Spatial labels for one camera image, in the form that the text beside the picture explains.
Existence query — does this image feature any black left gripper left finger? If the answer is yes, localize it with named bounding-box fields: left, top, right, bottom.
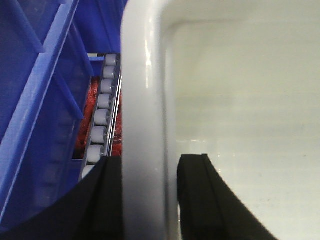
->
left=0, top=156, right=123, bottom=240

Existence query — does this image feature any white plastic tote box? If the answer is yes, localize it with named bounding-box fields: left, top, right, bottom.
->
left=121, top=0, right=320, bottom=240

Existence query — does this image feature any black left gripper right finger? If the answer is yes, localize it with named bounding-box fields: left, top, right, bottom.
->
left=177, top=154, right=275, bottom=240

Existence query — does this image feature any white roller wheel track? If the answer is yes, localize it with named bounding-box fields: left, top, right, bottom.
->
left=79, top=53, right=122, bottom=181

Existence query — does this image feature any blue plastic crate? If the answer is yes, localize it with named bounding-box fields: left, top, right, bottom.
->
left=0, top=0, right=126, bottom=233

